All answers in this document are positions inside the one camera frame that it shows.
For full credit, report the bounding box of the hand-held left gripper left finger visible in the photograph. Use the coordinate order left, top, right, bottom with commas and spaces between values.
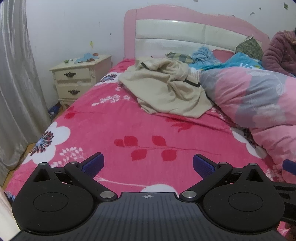
31, 152, 115, 202

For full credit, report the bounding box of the blue item on floor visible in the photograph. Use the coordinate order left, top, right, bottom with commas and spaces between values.
47, 104, 62, 119

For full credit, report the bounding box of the red pillow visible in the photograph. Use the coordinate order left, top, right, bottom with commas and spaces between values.
213, 49, 235, 63

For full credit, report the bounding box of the green plaid pillow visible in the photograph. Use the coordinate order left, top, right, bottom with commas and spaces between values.
165, 52, 193, 65

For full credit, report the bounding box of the pink grey floral quilt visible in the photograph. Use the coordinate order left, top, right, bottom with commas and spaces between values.
199, 67, 296, 186

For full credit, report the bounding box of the grey curtain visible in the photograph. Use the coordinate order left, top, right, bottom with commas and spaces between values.
0, 0, 52, 183

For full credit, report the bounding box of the pink floral bed blanket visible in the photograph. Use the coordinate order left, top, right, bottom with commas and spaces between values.
5, 58, 296, 241

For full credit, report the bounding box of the pink white headboard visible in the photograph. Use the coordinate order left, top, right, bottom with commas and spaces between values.
124, 5, 271, 61

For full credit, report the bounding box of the blue cloth on nightstand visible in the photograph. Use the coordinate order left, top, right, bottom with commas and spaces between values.
73, 53, 94, 64

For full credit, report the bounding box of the blue printed quilt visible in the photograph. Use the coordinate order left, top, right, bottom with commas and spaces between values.
201, 53, 265, 71

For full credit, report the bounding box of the green patterned pillow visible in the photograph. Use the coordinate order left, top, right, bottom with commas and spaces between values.
235, 35, 263, 61

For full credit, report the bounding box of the cream nightstand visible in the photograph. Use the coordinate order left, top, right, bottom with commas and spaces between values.
49, 54, 113, 108

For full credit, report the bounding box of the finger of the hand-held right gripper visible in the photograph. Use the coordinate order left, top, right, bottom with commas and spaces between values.
282, 159, 296, 173

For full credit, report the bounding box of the beige jacket with black trim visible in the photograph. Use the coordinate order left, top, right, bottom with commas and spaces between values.
118, 57, 214, 119

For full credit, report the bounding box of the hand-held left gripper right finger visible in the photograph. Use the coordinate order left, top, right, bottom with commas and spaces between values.
179, 153, 269, 202

